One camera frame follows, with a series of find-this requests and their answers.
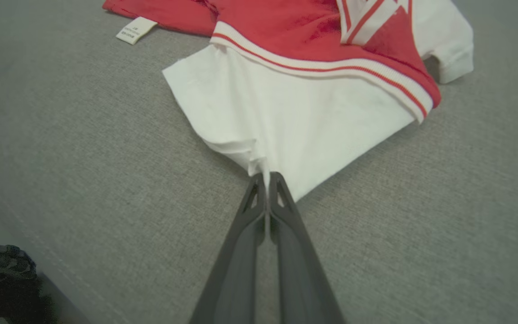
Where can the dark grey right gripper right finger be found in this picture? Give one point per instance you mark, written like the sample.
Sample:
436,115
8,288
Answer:
301,279

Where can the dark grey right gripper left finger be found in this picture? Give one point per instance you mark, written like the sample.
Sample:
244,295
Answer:
236,270

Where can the red white Bulls jersey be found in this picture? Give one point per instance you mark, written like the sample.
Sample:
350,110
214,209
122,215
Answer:
295,112

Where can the grey fabric sofa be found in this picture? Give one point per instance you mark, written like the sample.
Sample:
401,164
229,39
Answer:
106,157

